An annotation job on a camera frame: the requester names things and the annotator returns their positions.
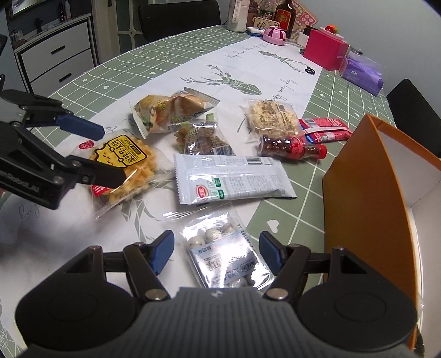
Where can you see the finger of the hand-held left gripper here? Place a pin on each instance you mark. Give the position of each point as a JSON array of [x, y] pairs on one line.
[[81, 126], [105, 177]]

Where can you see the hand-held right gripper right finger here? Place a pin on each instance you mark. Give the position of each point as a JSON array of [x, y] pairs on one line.
[[269, 253]]

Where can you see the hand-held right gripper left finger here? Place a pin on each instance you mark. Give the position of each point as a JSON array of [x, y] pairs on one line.
[[162, 251]]

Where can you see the waffle snack packet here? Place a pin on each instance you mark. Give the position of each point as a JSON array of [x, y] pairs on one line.
[[137, 161]]

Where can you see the clear candy packet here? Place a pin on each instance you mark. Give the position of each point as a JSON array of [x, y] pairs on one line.
[[224, 254]]

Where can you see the green raisin packet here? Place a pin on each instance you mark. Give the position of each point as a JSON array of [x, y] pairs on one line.
[[203, 139]]

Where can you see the small cola bottle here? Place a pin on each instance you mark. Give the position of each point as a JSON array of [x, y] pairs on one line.
[[289, 146]]

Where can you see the orange cardboard box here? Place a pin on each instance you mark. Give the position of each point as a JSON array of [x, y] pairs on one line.
[[372, 206]]

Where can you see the yellow bread packet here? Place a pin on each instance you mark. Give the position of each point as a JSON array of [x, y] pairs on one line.
[[151, 113]]

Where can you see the white drawer cabinet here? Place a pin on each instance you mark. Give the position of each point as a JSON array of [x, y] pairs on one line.
[[55, 55]]

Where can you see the long white snack packet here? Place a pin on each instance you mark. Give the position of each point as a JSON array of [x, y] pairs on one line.
[[234, 175]]

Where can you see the clear bun packet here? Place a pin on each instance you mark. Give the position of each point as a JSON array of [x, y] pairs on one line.
[[193, 103]]

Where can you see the red snack packet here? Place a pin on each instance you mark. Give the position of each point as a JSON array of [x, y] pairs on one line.
[[327, 132]]

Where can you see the rice puff snack packet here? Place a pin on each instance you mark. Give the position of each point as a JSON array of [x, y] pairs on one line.
[[272, 117]]

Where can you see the black chair back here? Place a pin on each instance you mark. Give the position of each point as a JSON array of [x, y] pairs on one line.
[[179, 20]]

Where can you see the black chair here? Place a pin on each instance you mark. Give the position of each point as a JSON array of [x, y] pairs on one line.
[[413, 106], [179, 20]]

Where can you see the small black clip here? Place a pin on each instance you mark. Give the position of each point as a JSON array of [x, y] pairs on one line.
[[311, 70]]

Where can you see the white thermos bottle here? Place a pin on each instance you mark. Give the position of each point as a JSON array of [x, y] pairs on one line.
[[237, 13]]

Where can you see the blue and white case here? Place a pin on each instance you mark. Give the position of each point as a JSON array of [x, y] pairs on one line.
[[254, 31]]

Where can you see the purple tissue pack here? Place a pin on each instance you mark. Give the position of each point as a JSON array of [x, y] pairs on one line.
[[365, 74]]

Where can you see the beige small radio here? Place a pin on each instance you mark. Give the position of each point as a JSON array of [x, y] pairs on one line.
[[263, 23]]

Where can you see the pink box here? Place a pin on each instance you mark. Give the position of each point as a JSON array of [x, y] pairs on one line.
[[325, 50]]

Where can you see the pink round container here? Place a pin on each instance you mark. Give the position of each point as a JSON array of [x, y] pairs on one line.
[[274, 35]]

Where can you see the clear plastic bottle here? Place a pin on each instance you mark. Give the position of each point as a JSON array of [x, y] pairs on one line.
[[266, 8]]

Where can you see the small red toy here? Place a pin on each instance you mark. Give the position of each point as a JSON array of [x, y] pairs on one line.
[[331, 29]]

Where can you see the dark sauce bottle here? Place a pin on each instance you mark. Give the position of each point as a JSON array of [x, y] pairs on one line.
[[285, 15]]

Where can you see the patterned card board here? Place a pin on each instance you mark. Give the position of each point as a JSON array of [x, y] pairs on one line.
[[306, 17]]

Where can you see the dark wall shelf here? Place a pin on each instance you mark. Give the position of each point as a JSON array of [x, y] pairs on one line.
[[51, 8]]

